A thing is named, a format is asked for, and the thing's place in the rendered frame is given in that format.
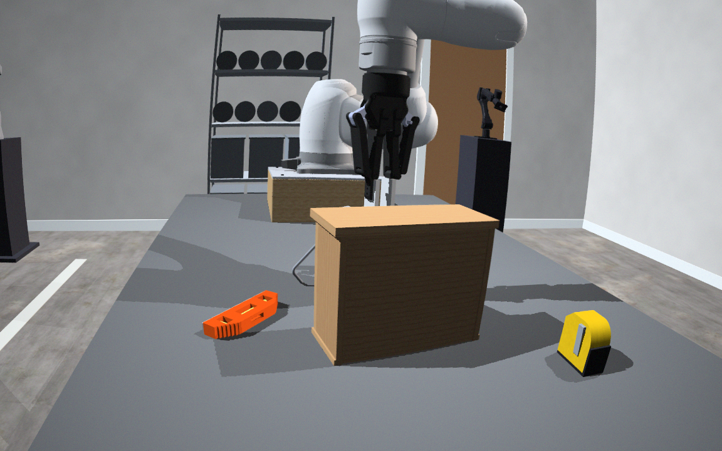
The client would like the brown wooden cabinet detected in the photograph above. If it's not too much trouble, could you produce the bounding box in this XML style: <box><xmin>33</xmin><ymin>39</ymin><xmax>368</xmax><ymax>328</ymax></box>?
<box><xmin>310</xmin><ymin>204</ymin><xmax>500</xmax><ymax>366</ymax></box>

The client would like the orange spirit level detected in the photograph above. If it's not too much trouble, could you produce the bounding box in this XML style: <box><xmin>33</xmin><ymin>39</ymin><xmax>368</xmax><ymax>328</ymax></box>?
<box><xmin>202</xmin><ymin>291</ymin><xmax>278</xmax><ymax>339</ymax></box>

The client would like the yellow tape measure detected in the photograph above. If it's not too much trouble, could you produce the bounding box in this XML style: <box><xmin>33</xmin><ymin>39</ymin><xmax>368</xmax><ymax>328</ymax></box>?
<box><xmin>557</xmin><ymin>310</ymin><xmax>611</xmax><ymax>377</ymax></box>

